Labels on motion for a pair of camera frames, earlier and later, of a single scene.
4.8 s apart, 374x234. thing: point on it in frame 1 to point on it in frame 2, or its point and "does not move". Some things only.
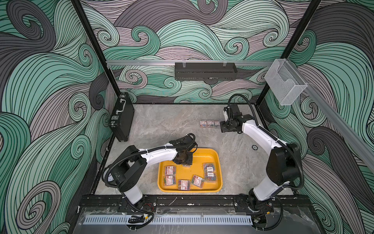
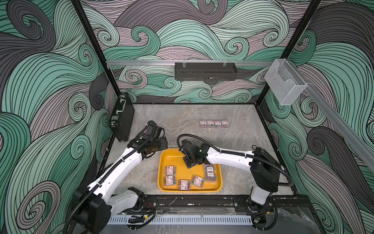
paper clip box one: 216,124 does not move
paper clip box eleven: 203,124 does not move
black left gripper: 190,161 to 162,142
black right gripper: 222,127 to 188,165
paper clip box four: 170,170 does not move
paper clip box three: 210,124 does not move
